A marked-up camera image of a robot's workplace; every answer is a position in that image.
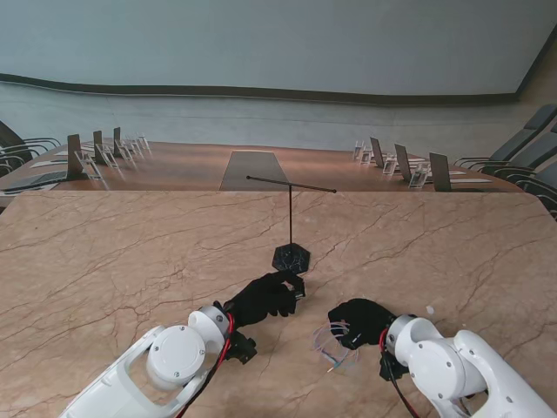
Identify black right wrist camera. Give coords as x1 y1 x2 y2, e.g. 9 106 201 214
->
378 350 410 384

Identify white wired earphone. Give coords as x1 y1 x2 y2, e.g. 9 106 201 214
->
312 320 362 374

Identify red black right arm cables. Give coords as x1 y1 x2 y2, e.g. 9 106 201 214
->
378 328 421 418

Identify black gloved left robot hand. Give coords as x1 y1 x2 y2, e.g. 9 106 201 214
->
224 270 306 328

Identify red black left arm cables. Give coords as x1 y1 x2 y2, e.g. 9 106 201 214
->
171 312 236 418

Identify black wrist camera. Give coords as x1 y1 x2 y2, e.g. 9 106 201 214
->
225 333 258 366
378 350 410 384

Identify printed conference room backdrop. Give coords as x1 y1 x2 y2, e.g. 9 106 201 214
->
0 0 557 219

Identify black T-shaped earphone rack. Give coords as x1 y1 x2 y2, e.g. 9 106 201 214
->
245 175 339 275

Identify red black arm cables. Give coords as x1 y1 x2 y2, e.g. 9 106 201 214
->
378 328 421 418
171 312 236 418

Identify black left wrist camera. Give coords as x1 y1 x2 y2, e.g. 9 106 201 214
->
225 333 258 366

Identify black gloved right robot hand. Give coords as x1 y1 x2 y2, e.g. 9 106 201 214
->
327 298 397 352

